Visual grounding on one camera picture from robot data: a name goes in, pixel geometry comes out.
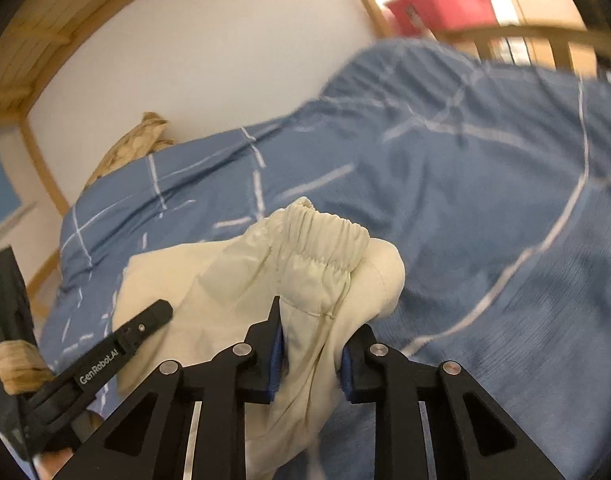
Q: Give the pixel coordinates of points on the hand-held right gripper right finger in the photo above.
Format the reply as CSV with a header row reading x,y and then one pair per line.
x,y
346,375

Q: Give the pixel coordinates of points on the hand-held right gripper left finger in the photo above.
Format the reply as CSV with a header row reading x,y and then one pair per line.
x,y
275,360

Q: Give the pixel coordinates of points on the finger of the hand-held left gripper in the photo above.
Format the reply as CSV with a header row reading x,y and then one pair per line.
x,y
148,317
5,290

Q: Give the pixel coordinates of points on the cream pants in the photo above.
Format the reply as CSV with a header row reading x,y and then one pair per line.
x,y
225,285

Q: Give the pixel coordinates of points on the person's left hand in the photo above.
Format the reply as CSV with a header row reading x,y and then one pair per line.
x,y
55,465

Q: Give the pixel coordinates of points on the tan crumpled cloth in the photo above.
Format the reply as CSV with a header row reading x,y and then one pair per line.
x,y
18,365

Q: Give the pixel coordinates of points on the yellow patterned pillow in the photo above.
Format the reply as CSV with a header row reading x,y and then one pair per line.
x,y
130,147

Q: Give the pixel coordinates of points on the blue checked duvet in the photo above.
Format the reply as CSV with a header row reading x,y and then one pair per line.
x,y
460,185

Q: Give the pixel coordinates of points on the red storage bin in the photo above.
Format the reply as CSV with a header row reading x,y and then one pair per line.
x,y
440,10

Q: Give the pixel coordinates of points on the wooden bunk bed frame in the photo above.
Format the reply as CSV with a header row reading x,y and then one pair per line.
x,y
35,35

